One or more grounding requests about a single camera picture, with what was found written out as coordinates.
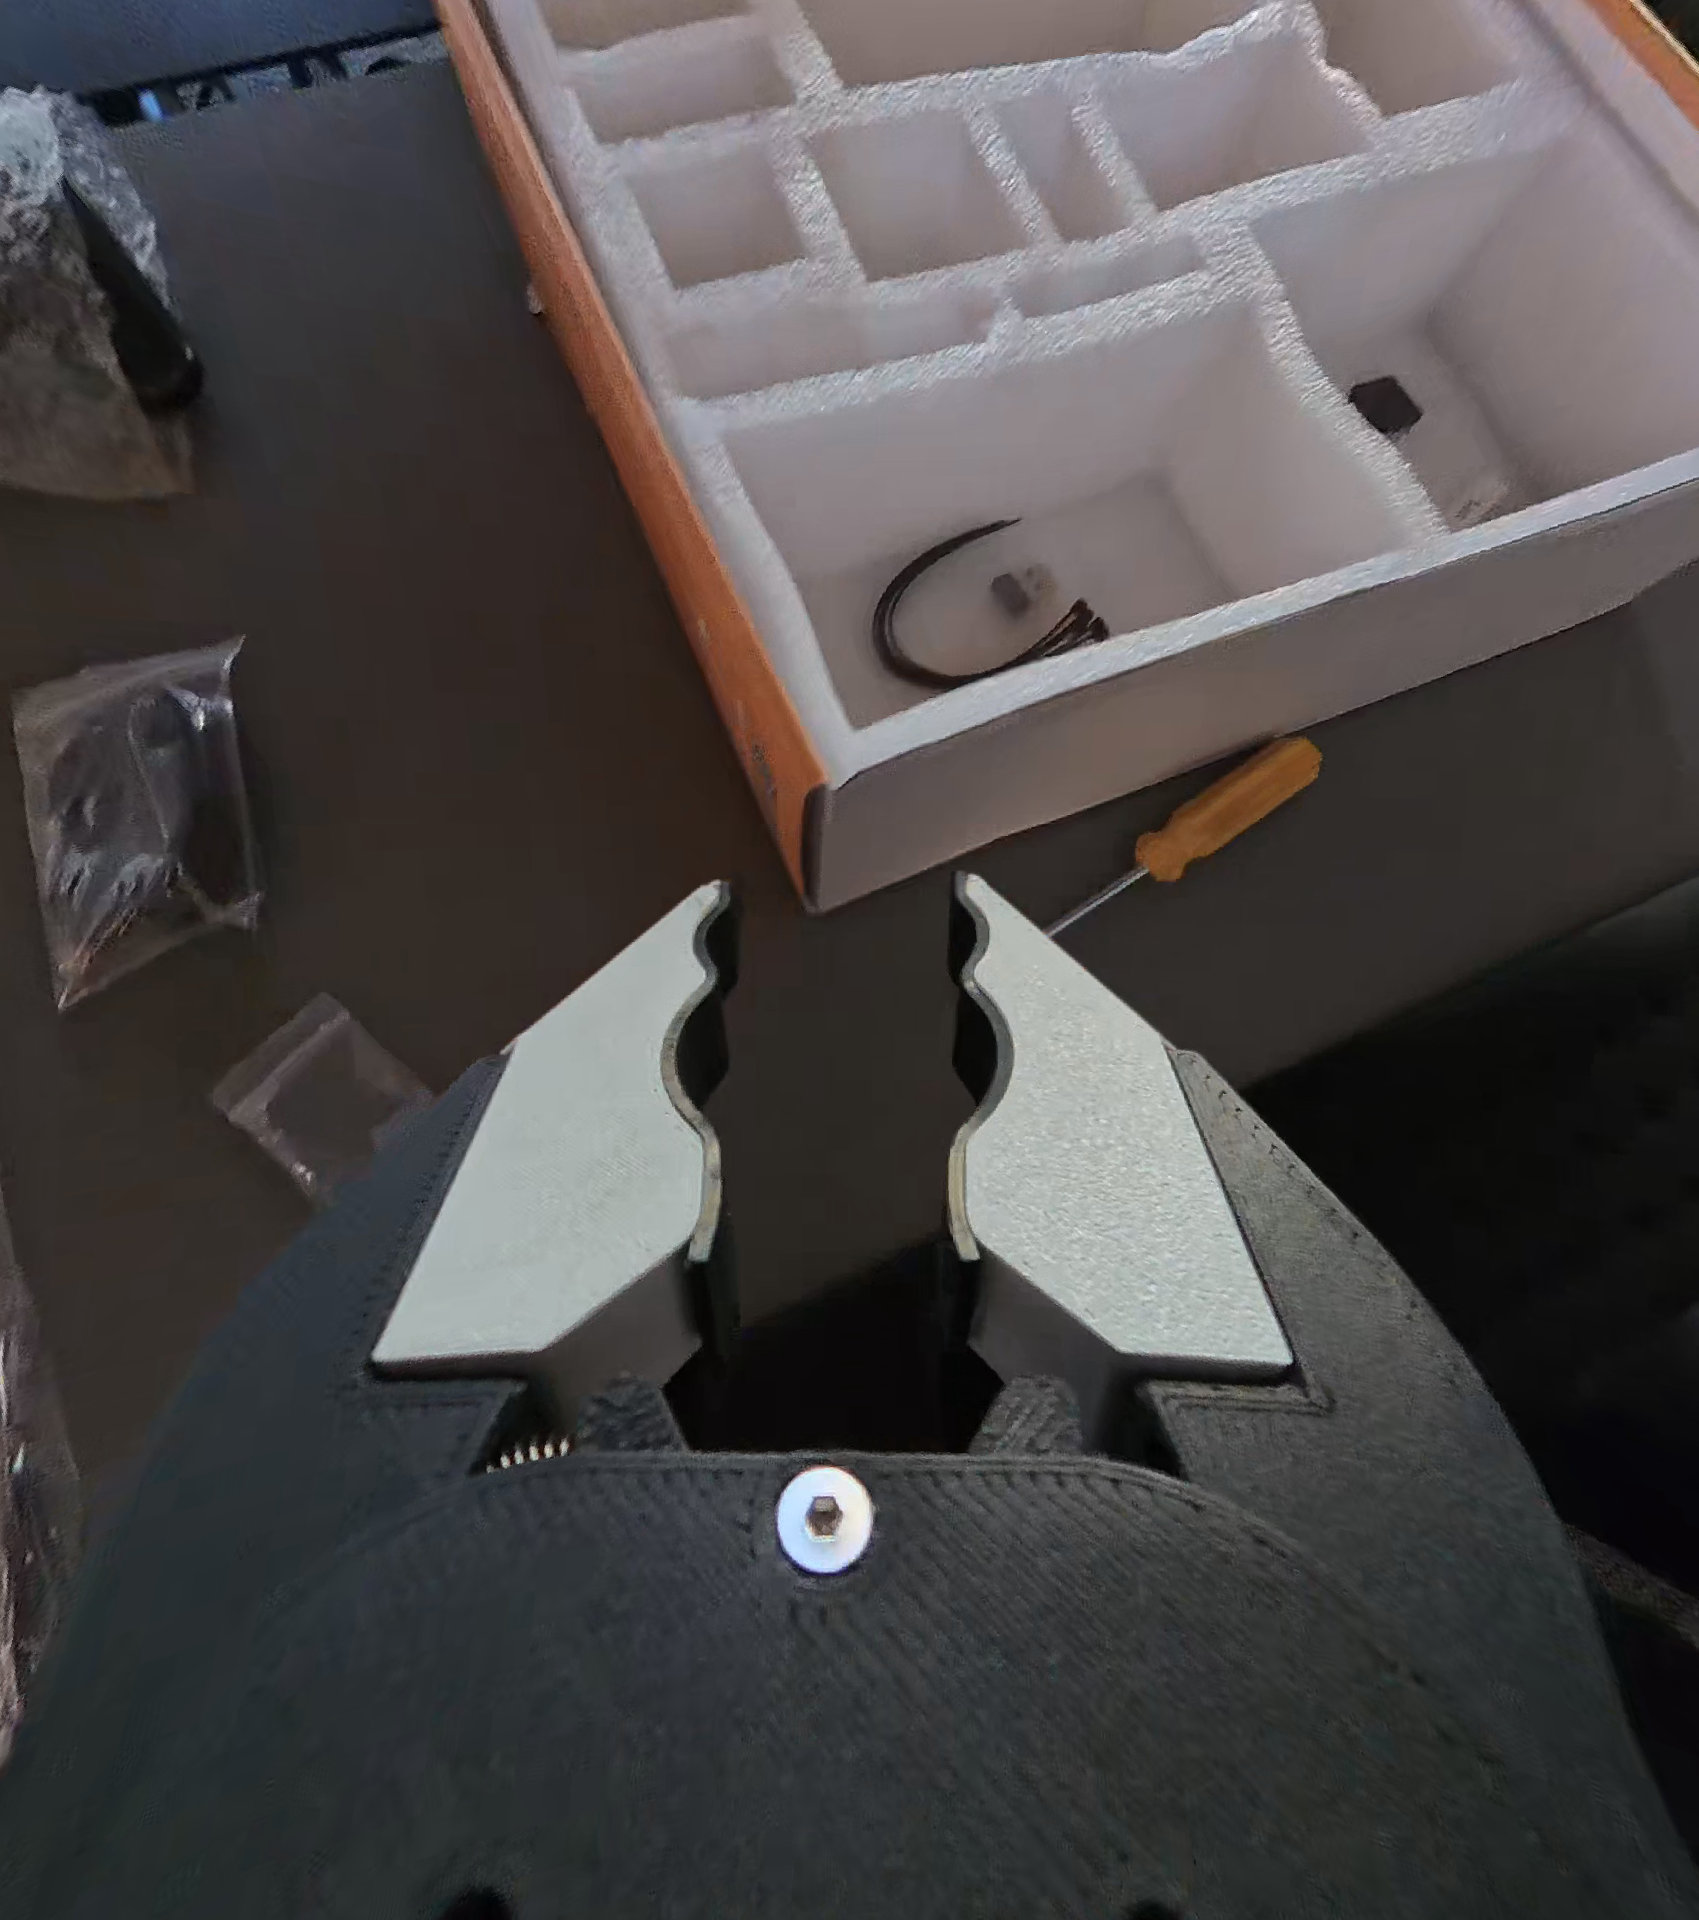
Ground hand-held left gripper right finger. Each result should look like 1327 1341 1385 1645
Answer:
945 873 1295 1410

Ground yellow handled screwdriver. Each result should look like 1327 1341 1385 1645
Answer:
1043 735 1325 941

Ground black cable ties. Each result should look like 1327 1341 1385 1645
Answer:
871 516 1113 696

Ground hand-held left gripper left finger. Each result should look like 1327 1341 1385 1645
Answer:
369 883 733 1399

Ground small clear bag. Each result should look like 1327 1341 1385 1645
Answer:
211 992 433 1203

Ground orange cardboard box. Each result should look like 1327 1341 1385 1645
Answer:
431 0 1699 915

